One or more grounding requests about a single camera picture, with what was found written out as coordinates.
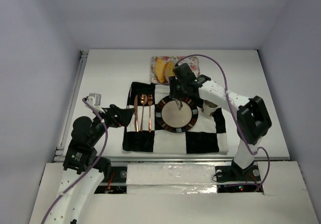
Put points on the aluminium rail front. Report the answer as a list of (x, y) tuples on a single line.
[(176, 159)]

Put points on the left yellow bread slice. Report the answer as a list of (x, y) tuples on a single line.
[(159, 70)]

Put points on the aluminium rail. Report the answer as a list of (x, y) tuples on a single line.
[(59, 151), (176, 159)]

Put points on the dark rimmed ceramic plate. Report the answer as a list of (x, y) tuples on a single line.
[(168, 117)]

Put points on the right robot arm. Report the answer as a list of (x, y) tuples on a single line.
[(250, 115)]

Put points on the floral rectangular tray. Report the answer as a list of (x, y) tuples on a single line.
[(192, 62)]

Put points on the metal cup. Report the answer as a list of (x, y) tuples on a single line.
[(208, 108)]

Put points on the black white checkered cloth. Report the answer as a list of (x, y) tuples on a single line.
[(208, 136)]

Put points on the copper knife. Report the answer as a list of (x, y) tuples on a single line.
[(136, 113)]

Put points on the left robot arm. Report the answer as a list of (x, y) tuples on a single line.
[(84, 168)]

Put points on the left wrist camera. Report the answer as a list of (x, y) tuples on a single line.
[(94, 100)]

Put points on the copper spoon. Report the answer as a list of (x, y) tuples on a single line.
[(143, 101)]

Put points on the white foam block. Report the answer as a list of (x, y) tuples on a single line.
[(170, 179)]

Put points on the brown bread slice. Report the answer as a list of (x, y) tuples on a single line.
[(168, 70)]

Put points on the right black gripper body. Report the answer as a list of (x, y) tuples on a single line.
[(177, 91)]

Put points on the aluminium rail left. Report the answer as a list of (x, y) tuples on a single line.
[(59, 151)]

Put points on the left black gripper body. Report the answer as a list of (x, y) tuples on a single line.
[(117, 115)]

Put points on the copper fork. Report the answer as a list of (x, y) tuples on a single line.
[(149, 101)]

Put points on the metal tongs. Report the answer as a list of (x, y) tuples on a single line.
[(175, 92)]

